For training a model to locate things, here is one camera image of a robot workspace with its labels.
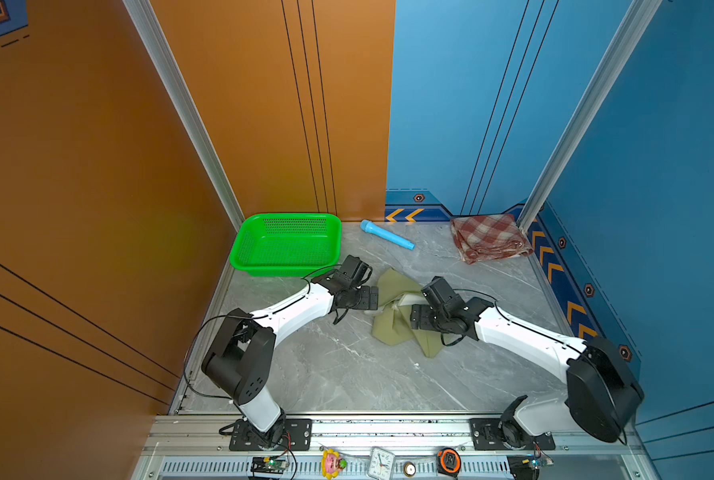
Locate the olive green skirt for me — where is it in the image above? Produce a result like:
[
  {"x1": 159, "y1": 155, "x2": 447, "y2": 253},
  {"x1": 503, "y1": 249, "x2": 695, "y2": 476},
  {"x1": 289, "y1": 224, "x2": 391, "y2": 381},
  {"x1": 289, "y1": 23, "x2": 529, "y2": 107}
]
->
[{"x1": 372, "y1": 268, "x2": 443, "y2": 358}]

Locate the red plaid skirt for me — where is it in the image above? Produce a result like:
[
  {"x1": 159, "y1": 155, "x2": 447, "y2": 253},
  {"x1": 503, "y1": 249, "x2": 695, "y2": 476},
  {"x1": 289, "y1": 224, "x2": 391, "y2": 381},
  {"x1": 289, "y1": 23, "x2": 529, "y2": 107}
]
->
[{"x1": 451, "y1": 214, "x2": 534, "y2": 265}]

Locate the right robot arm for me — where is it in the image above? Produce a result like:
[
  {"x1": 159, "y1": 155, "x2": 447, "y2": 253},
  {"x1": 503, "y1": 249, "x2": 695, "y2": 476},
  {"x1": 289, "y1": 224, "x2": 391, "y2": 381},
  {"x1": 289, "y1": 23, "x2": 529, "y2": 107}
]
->
[{"x1": 410, "y1": 276, "x2": 645, "y2": 449}]

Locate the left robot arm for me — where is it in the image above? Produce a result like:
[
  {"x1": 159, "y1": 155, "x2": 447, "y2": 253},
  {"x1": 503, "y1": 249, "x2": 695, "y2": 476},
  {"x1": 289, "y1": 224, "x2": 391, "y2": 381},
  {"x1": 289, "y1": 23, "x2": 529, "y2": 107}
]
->
[{"x1": 201, "y1": 255, "x2": 379, "y2": 448}]

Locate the blue toy microphone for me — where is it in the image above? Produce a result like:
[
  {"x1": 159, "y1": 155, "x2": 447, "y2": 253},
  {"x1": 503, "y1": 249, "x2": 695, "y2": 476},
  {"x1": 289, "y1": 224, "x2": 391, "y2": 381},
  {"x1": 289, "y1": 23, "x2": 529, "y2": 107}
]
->
[{"x1": 360, "y1": 220, "x2": 415, "y2": 250}]

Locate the green plastic basket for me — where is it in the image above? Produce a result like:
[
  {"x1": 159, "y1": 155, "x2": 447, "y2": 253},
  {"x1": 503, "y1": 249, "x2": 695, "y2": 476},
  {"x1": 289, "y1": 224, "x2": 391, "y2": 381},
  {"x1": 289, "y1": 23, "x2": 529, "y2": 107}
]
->
[{"x1": 230, "y1": 213, "x2": 343, "y2": 277}]

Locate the orange black tape measure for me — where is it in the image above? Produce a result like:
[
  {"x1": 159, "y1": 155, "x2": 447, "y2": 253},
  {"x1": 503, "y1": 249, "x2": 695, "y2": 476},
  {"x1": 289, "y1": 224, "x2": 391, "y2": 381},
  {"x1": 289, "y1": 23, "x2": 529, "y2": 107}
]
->
[{"x1": 436, "y1": 447, "x2": 462, "y2": 478}]

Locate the small round brass object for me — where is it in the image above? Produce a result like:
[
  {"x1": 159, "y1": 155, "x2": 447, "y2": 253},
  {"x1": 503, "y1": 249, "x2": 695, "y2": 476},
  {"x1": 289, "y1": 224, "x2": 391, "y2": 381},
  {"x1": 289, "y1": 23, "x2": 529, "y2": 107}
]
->
[{"x1": 403, "y1": 461, "x2": 418, "y2": 478}]

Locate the small white clock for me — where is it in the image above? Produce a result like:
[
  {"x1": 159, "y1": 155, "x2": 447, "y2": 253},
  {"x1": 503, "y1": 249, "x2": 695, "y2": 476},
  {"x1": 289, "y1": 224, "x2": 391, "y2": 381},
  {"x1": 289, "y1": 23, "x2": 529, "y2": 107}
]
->
[{"x1": 367, "y1": 447, "x2": 396, "y2": 480}]

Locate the right circuit board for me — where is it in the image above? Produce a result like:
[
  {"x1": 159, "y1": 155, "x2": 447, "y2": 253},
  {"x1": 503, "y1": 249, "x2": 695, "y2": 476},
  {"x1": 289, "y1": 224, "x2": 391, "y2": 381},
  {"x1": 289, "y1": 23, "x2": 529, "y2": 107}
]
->
[{"x1": 507, "y1": 455, "x2": 555, "y2": 480}]

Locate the yellow pink flower toy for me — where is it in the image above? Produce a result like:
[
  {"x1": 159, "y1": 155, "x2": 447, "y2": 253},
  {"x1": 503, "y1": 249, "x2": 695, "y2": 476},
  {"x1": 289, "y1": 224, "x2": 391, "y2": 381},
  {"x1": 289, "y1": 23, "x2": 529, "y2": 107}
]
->
[{"x1": 321, "y1": 449, "x2": 348, "y2": 480}]

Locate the green circuit board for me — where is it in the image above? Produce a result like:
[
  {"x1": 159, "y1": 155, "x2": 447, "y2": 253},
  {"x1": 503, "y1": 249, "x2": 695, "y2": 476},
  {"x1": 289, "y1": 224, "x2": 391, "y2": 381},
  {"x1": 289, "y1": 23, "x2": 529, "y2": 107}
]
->
[{"x1": 249, "y1": 457, "x2": 291, "y2": 480}]

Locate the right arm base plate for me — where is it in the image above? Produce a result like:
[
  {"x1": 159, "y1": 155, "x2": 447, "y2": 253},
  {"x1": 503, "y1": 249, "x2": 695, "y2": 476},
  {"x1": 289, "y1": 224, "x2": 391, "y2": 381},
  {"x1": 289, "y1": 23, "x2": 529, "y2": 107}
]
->
[{"x1": 469, "y1": 417, "x2": 556, "y2": 451}]

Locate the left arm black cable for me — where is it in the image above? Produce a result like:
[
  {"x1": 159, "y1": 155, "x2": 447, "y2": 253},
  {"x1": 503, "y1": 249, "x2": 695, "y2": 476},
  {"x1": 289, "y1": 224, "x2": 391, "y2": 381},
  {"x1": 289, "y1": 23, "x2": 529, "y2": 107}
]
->
[{"x1": 182, "y1": 313, "x2": 244, "y2": 402}]

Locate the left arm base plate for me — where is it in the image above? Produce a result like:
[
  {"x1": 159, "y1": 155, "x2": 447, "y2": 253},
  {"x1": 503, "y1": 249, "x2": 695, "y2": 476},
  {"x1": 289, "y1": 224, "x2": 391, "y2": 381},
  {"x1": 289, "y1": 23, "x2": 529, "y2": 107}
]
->
[{"x1": 229, "y1": 418, "x2": 313, "y2": 452}]

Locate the aluminium front rail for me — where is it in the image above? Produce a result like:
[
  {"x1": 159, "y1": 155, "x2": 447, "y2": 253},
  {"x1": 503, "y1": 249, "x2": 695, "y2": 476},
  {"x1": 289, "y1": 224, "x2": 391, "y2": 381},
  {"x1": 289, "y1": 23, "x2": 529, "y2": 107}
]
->
[{"x1": 131, "y1": 412, "x2": 659, "y2": 479}]

